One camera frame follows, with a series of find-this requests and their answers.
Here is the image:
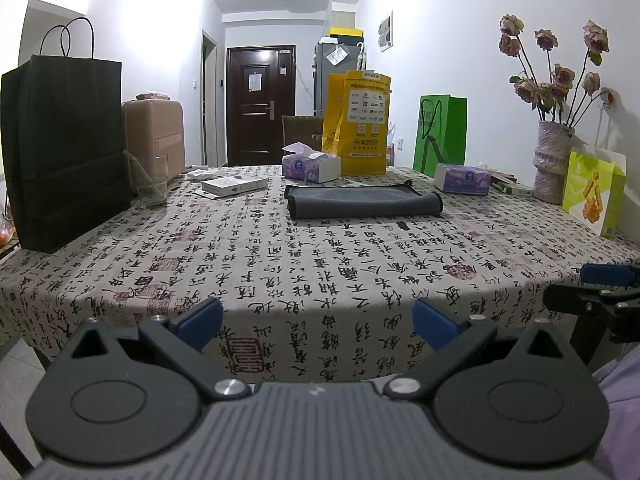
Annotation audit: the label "green and white small box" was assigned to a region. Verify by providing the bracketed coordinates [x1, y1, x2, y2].
[492, 181, 535, 197]

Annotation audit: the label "textured white vase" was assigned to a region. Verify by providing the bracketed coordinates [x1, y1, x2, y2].
[532, 120, 576, 205]

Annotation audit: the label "purple tissue box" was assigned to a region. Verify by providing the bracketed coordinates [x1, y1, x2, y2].
[281, 142, 342, 184]
[433, 162, 493, 196]

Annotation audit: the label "person's right forearm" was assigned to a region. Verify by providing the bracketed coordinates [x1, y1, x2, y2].
[591, 346, 640, 480]

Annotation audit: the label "crumpled white paper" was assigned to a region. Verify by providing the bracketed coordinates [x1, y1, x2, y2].
[184, 167, 221, 184]

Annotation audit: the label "dried pink roses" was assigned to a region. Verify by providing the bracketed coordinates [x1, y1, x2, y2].
[499, 14, 617, 128]

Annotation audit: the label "grey refrigerator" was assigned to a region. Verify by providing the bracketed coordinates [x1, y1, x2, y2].
[313, 36, 365, 117]

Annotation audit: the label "beige suitcase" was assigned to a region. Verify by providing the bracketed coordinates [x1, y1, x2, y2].
[121, 92, 186, 186]

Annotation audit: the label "yellow-green snack bag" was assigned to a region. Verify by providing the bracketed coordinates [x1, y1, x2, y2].
[561, 146, 627, 238]

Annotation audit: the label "clear glass cup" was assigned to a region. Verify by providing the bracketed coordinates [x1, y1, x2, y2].
[124, 150, 169, 209]

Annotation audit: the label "grey towel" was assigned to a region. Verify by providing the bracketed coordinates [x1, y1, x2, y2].
[283, 180, 444, 220]

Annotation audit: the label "dark brown door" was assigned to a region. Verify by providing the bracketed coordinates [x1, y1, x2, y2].
[226, 46, 297, 167]

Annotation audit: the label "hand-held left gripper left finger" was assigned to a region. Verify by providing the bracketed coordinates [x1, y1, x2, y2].
[65, 297, 252, 402]

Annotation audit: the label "framed wall picture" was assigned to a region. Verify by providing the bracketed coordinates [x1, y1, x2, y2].
[378, 11, 394, 53]

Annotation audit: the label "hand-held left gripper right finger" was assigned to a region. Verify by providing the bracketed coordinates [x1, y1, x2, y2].
[382, 297, 576, 403]

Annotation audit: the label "green paper bag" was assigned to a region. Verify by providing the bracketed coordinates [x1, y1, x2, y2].
[413, 94, 468, 178]

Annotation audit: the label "yellow paper bag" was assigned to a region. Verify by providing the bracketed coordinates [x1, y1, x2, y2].
[321, 71, 392, 176]

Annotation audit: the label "printed tablecloth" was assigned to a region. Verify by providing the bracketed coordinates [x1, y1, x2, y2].
[0, 164, 640, 387]

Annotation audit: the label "wooden chair back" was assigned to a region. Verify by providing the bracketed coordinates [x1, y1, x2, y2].
[281, 115, 326, 167]

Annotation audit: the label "black paper bag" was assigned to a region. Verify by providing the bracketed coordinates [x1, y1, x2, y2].
[0, 16, 132, 254]

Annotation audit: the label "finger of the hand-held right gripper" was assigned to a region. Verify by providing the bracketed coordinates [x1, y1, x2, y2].
[579, 262, 640, 291]
[542, 284, 640, 377]

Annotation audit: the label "flat white box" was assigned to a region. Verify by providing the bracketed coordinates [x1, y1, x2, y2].
[201, 175, 268, 199]

